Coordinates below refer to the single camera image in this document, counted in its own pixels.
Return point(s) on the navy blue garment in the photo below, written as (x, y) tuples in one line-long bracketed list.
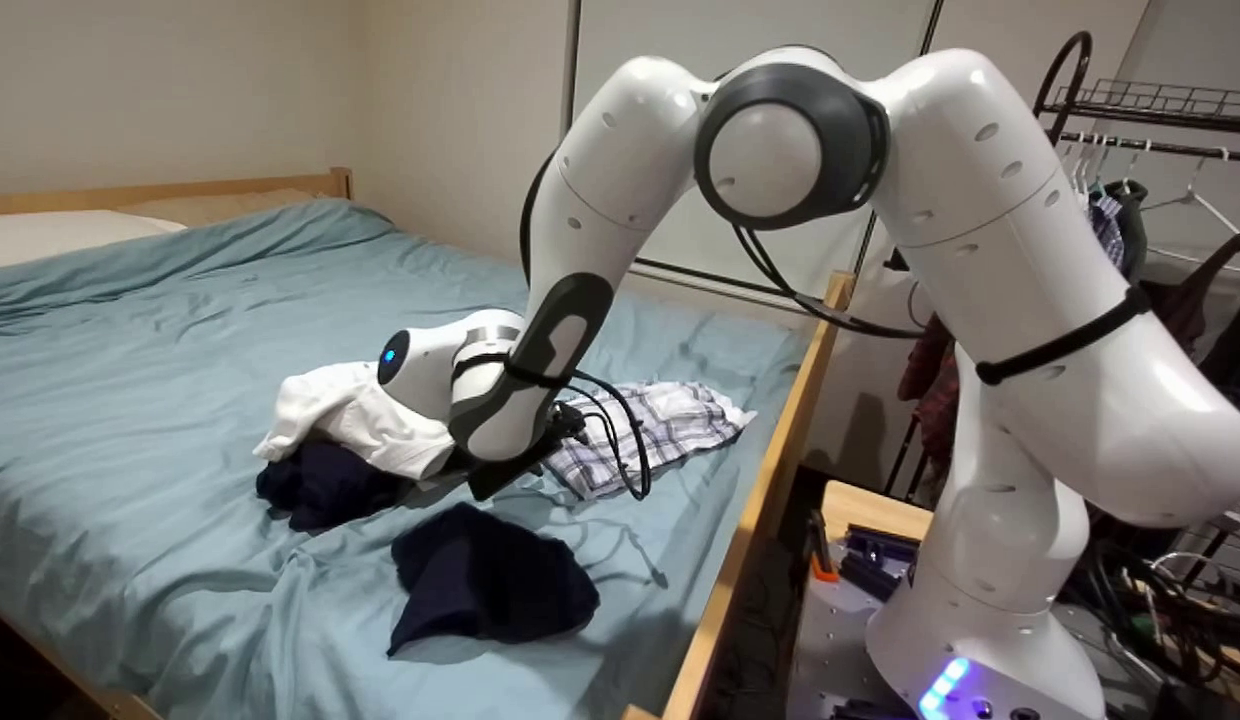
[(472, 573)]

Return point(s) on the checked white blue trousers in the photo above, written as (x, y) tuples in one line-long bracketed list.
[(632, 430)]

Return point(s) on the white pillow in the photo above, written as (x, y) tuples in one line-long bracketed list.
[(53, 233)]

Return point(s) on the white folded garment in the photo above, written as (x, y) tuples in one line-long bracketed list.
[(340, 401)]

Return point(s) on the wooden side table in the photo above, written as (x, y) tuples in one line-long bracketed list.
[(861, 537)]

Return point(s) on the dark navy garment under white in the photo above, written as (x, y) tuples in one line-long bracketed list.
[(324, 486)]

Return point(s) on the light blue bed sheet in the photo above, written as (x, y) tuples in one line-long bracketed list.
[(155, 334)]

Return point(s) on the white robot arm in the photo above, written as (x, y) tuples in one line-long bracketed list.
[(1072, 398)]

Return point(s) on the wooden bed frame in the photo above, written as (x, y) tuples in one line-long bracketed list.
[(753, 504)]

